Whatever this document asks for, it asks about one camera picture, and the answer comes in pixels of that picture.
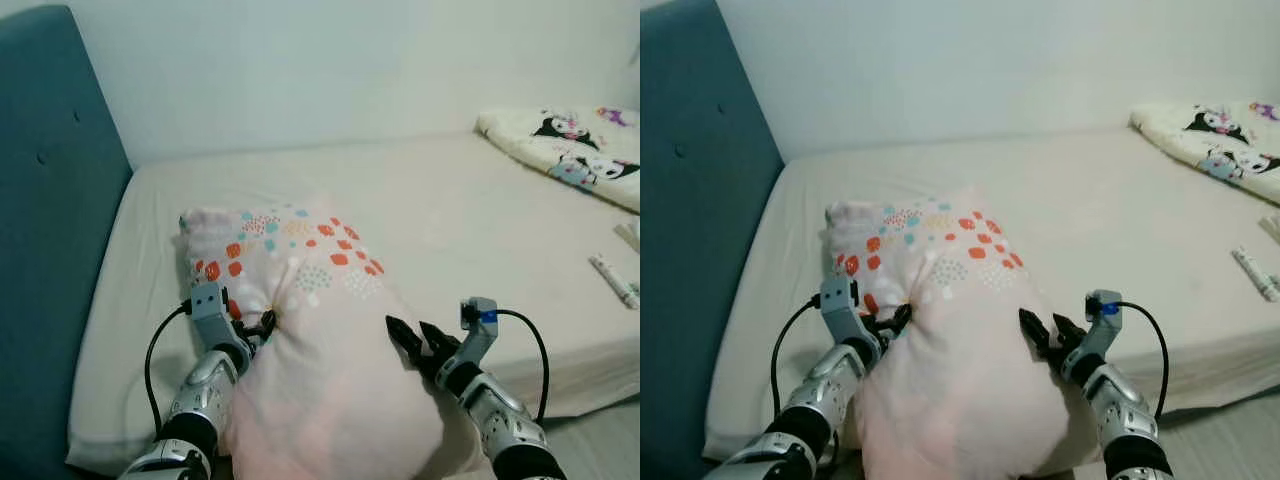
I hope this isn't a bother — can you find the pink pillow with coloured dots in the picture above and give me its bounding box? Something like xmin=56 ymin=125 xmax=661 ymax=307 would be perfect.
xmin=178 ymin=200 xmax=491 ymax=480
xmin=822 ymin=190 xmax=1101 ymax=480

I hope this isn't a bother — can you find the cream cartoon print blanket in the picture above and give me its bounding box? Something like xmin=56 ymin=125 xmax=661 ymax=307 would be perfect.
xmin=475 ymin=105 xmax=641 ymax=214
xmin=1130 ymin=98 xmax=1280 ymax=206

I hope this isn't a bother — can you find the white bed mattress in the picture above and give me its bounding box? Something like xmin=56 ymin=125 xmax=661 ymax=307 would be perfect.
xmin=703 ymin=125 xmax=1280 ymax=471
xmin=65 ymin=130 xmax=641 ymax=476

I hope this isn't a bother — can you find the teal upholstered headboard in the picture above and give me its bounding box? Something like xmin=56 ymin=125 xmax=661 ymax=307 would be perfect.
xmin=640 ymin=0 xmax=786 ymax=480
xmin=0 ymin=5 xmax=134 ymax=480

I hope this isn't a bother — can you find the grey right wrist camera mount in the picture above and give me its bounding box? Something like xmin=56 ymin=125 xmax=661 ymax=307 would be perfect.
xmin=458 ymin=297 xmax=499 ymax=366
xmin=1085 ymin=290 xmax=1123 ymax=356

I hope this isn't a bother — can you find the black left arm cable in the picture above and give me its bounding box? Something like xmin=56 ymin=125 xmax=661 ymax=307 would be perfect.
xmin=145 ymin=303 xmax=193 ymax=436
xmin=770 ymin=297 xmax=823 ymax=421

